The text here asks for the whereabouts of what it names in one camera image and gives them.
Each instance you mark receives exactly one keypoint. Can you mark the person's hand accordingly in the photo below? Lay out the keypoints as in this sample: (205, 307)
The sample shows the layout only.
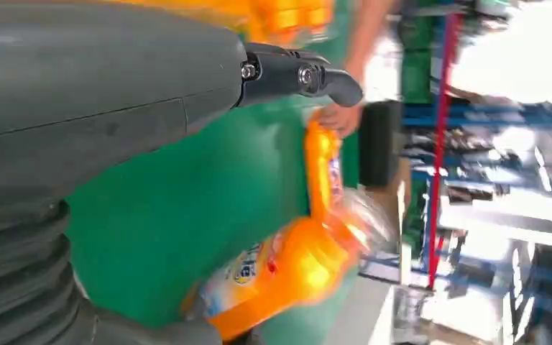
(341, 119)

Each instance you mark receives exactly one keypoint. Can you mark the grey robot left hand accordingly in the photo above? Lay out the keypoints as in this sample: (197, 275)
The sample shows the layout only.
(90, 85)

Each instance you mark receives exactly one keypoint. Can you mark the orange drink bottle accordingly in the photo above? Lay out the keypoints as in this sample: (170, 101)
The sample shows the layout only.
(295, 271)
(321, 162)

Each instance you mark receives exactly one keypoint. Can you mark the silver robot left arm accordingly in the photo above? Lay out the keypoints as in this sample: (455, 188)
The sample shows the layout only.
(19, 285)

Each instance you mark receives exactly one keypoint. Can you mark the black carrying case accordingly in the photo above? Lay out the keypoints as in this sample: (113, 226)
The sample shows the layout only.
(381, 143)

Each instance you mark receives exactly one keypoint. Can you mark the red pole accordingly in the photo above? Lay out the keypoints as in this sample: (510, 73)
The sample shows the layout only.
(440, 143)

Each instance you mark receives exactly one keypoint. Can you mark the yellow sheet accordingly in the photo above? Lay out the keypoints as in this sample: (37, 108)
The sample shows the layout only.
(281, 19)

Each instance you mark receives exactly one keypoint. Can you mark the blue shelf rack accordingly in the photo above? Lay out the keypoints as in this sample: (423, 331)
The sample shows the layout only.
(485, 116)

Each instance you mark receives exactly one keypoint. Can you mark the green table mat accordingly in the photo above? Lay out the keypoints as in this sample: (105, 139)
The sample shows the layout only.
(185, 200)

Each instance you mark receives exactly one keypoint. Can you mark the white table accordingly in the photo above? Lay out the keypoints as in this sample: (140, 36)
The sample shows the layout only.
(357, 314)

